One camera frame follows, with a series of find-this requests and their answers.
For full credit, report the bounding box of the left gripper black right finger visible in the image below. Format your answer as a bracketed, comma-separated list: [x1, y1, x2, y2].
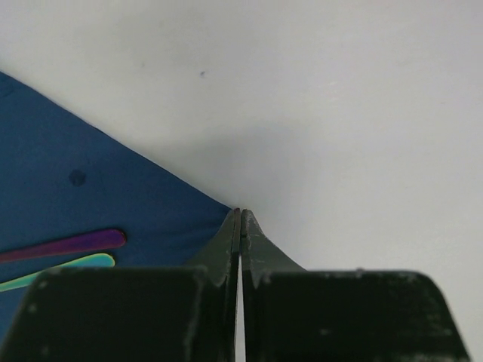
[240, 210, 470, 361]

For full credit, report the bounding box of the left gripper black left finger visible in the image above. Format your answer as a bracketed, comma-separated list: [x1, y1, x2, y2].
[1, 209, 241, 361]

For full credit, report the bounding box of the iridescent metal fork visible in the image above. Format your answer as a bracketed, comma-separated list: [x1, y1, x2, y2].
[1, 253, 115, 293]

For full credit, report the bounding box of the purple metal spoon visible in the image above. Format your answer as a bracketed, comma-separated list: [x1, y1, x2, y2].
[1, 229, 127, 263]

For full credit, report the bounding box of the dark blue paper napkin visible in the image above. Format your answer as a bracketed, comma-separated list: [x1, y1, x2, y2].
[0, 71, 237, 336]

